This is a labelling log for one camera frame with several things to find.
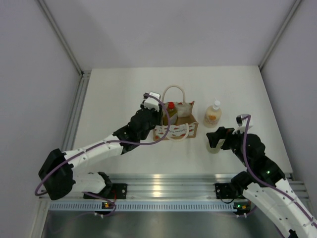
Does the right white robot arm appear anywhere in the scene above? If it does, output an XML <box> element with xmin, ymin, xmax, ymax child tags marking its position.
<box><xmin>206</xmin><ymin>127</ymin><xmax>317</xmax><ymax>238</ymax></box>

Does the yellow red-capped bottle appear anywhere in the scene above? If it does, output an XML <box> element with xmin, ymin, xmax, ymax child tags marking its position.
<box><xmin>162</xmin><ymin>102</ymin><xmax>178</xmax><ymax>125</ymax></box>

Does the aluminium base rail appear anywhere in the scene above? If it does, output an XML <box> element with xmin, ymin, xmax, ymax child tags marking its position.
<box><xmin>38</xmin><ymin>173</ymin><xmax>310</xmax><ymax>201</ymax></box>

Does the aluminium frame post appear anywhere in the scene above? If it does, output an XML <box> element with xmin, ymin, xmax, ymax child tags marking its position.
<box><xmin>258</xmin><ymin>0</ymin><xmax>304</xmax><ymax>71</ymax></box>
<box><xmin>36</xmin><ymin>0</ymin><xmax>91</xmax><ymax>151</ymax></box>

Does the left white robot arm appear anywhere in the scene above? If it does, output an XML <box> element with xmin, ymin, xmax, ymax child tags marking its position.
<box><xmin>35</xmin><ymin>94</ymin><xmax>166</xmax><ymax>200</ymax></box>

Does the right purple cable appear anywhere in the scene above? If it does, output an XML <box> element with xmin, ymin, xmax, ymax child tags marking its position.
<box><xmin>241</xmin><ymin>114</ymin><xmax>317</xmax><ymax>231</ymax></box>

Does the purple cable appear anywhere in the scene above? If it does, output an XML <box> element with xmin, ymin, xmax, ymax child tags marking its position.
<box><xmin>34</xmin><ymin>95</ymin><xmax>171</xmax><ymax>219</ymax></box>
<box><xmin>241</xmin><ymin>114</ymin><xmax>317</xmax><ymax>231</ymax></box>

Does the white slotted cable duct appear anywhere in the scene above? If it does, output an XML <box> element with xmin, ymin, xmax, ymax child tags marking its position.
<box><xmin>49</xmin><ymin>201</ymin><xmax>250</xmax><ymax>212</ymax></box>

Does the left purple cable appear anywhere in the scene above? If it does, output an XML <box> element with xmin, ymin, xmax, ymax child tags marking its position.
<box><xmin>34</xmin><ymin>95</ymin><xmax>171</xmax><ymax>219</ymax></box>

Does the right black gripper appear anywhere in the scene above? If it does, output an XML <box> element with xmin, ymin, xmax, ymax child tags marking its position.
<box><xmin>206</xmin><ymin>125</ymin><xmax>251</xmax><ymax>167</ymax></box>

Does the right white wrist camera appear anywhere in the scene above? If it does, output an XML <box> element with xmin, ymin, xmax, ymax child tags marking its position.
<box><xmin>232</xmin><ymin>114</ymin><xmax>253</xmax><ymax>134</ymax></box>

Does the left aluminium frame post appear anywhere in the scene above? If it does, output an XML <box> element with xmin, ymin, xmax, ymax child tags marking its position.
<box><xmin>36</xmin><ymin>0</ymin><xmax>91</xmax><ymax>151</ymax></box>

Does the right aluminium frame post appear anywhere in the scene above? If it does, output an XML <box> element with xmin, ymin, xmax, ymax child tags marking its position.
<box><xmin>258</xmin><ymin>0</ymin><xmax>304</xmax><ymax>71</ymax></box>

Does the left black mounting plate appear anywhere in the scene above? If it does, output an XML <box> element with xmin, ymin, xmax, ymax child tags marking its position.
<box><xmin>109</xmin><ymin>183</ymin><xmax>128</xmax><ymax>200</ymax></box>

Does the cream pump lotion bottle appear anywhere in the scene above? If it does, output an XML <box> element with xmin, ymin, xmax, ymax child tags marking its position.
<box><xmin>204</xmin><ymin>99</ymin><xmax>222</xmax><ymax>128</ymax></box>

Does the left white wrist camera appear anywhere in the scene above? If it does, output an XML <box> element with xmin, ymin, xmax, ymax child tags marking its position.
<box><xmin>142</xmin><ymin>92</ymin><xmax>161</xmax><ymax>112</ymax></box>

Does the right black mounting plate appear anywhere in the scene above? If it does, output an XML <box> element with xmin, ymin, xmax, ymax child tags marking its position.
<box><xmin>214</xmin><ymin>183</ymin><xmax>236</xmax><ymax>200</ymax></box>

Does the black mounting plate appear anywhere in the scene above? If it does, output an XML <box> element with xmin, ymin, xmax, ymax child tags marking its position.
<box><xmin>109</xmin><ymin>183</ymin><xmax>128</xmax><ymax>200</ymax></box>
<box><xmin>214</xmin><ymin>183</ymin><xmax>236</xmax><ymax>200</ymax></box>

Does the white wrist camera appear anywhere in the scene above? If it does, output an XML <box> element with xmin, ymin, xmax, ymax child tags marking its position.
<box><xmin>142</xmin><ymin>92</ymin><xmax>161</xmax><ymax>112</ymax></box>
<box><xmin>232</xmin><ymin>114</ymin><xmax>253</xmax><ymax>134</ymax></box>

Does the burlap watermelon canvas bag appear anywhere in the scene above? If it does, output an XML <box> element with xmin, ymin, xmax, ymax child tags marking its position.
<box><xmin>153</xmin><ymin>85</ymin><xmax>198</xmax><ymax>142</ymax></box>

